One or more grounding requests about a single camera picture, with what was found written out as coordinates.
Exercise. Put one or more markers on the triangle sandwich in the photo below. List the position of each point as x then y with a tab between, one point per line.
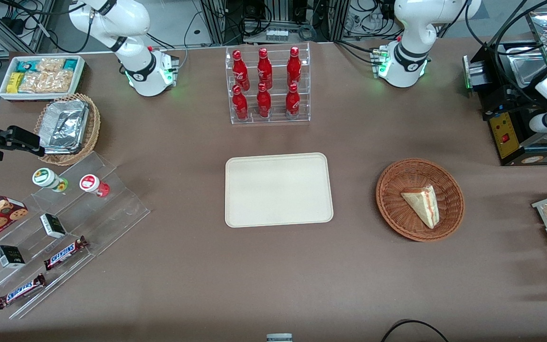
423	203

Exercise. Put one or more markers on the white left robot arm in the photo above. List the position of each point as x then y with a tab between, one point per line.
409	42

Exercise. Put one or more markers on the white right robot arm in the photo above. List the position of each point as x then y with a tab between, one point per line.
136	66

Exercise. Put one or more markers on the light wicker basket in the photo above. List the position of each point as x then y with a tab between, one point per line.
94	128

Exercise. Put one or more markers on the round brown wicker basket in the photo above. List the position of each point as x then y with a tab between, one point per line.
397	209

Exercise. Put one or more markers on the beige plastic tray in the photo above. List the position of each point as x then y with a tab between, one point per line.
278	190

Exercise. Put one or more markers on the black food warmer machine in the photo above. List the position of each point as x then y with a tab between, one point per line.
508	140

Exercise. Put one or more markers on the green lid yogurt cup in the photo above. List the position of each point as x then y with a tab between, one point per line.
45	177

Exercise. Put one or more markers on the steel warmer pan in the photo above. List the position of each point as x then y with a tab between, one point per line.
527	66

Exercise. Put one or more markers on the silver foil container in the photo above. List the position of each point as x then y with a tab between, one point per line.
64	126

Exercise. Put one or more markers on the yellow snack packet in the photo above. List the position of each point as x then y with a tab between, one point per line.
14	82

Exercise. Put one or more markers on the clear rice cracker bag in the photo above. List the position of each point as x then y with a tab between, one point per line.
60	80
50	64
33	82

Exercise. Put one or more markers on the teal snack packet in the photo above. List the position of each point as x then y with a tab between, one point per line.
25	66
70	64

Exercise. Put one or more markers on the red lid yogurt cup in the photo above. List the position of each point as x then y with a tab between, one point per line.
90	183

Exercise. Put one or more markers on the small black carton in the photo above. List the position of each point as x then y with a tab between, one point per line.
10	256
52	225

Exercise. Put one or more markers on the white rectangular snack bin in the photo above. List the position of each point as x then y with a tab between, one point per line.
81	78

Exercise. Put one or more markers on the clear acrylic step shelf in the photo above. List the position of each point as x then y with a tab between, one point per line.
112	213

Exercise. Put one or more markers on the brown snickers bar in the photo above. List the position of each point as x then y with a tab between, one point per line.
21	291
64	253

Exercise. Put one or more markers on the red cola bottle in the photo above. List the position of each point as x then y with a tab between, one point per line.
240	103
264	102
264	69
240	69
294	66
293	102

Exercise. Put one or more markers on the clear acrylic bottle rack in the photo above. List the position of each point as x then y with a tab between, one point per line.
277	118

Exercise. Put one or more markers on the white power strip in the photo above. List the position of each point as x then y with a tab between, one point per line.
277	34

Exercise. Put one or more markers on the grey white device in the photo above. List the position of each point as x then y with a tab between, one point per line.
279	337

